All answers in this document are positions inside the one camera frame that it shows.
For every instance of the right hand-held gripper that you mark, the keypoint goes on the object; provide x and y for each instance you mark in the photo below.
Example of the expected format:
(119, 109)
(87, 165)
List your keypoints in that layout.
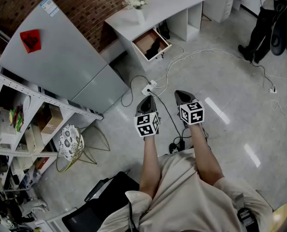
(192, 113)

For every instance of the white metal shelf rack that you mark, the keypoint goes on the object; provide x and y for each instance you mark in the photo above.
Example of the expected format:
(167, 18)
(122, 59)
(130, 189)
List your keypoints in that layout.
(3, 81)

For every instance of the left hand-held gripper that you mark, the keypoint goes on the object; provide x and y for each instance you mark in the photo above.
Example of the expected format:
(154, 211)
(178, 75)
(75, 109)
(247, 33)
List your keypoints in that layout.
(146, 127)

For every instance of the yellow wooden stool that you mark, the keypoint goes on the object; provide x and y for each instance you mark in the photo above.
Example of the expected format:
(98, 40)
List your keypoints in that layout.
(281, 217)

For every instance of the white plastic basket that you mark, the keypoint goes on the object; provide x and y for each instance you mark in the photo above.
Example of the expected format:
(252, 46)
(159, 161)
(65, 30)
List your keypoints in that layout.
(4, 129)

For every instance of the colourful bundle of items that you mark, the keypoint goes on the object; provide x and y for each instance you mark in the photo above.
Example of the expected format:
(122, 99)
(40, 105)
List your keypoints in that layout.
(17, 118)

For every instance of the black office chair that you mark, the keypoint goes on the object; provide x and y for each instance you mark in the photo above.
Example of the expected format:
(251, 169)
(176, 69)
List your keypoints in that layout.
(97, 202)

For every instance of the white wooden drawer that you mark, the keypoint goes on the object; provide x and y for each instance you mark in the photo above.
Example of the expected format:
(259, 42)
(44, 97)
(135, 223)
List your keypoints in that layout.
(143, 41)

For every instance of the black round bag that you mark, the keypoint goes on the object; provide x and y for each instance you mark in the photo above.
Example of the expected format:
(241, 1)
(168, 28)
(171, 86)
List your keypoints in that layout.
(280, 39)

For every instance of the white round plate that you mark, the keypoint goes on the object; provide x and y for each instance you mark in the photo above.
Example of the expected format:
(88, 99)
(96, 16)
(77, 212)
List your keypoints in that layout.
(26, 105)

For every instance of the person's left forearm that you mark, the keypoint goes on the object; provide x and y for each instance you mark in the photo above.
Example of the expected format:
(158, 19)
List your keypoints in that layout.
(150, 168)

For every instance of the grey refrigerator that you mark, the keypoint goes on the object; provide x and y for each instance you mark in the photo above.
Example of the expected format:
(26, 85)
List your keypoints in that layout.
(61, 64)

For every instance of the person's beige shirt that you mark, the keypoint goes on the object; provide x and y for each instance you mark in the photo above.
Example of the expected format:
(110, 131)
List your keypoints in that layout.
(191, 202)

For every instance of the white drawer cabinet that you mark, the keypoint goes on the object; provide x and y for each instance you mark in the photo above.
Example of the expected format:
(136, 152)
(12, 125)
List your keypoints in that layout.
(220, 1)

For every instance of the red paper sticker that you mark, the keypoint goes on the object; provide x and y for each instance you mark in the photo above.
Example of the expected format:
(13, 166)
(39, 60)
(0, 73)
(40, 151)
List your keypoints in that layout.
(30, 41)

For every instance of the small white power strip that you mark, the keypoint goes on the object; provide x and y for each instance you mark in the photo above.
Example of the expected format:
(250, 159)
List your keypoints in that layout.
(273, 90)

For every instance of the white flowers in vase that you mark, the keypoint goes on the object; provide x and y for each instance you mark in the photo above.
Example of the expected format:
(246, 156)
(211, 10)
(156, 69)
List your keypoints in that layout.
(136, 2)

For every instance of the person's right forearm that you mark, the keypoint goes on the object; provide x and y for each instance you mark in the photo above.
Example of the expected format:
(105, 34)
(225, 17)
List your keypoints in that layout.
(203, 153)

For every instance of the blue and white label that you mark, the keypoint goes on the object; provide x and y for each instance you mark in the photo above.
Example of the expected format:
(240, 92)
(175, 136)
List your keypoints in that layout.
(48, 7)

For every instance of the cardboard box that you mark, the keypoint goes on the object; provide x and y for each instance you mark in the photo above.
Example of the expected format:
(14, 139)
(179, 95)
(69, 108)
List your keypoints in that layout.
(51, 118)

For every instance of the white desk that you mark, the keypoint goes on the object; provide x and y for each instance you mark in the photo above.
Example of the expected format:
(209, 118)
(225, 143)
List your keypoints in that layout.
(162, 6)

